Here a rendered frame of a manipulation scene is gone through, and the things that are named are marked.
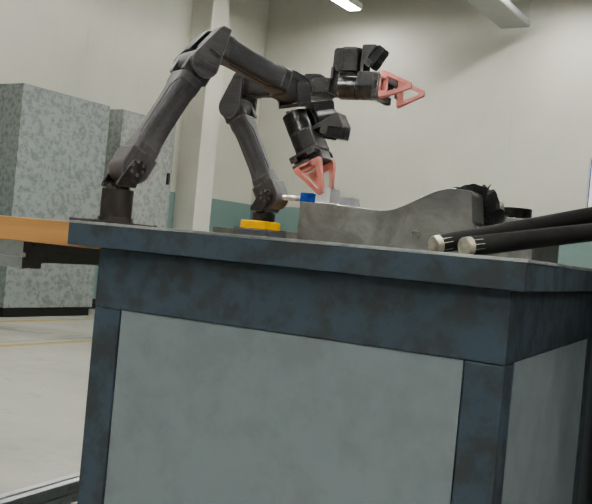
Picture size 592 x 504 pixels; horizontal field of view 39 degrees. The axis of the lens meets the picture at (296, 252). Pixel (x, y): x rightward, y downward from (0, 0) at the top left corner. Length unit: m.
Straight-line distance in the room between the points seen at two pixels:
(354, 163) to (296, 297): 8.94
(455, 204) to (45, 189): 6.15
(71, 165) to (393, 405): 6.84
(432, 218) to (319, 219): 0.25
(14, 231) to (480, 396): 0.81
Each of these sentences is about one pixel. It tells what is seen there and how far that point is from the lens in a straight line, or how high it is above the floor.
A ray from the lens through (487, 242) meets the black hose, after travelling 1.28.
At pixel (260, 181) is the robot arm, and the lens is 2.20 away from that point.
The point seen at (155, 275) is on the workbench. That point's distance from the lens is 1.26.
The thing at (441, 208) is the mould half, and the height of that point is 0.89.
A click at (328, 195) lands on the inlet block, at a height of 0.91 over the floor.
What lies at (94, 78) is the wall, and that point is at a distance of 8.75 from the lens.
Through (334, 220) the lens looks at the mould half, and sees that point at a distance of 1.78.
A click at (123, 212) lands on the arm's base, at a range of 1.69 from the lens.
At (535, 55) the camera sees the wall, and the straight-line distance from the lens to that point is 9.46.
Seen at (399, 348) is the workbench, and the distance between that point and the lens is 1.08.
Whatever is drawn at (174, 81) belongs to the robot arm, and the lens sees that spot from 1.77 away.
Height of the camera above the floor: 0.79
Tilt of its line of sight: level
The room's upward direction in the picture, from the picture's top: 5 degrees clockwise
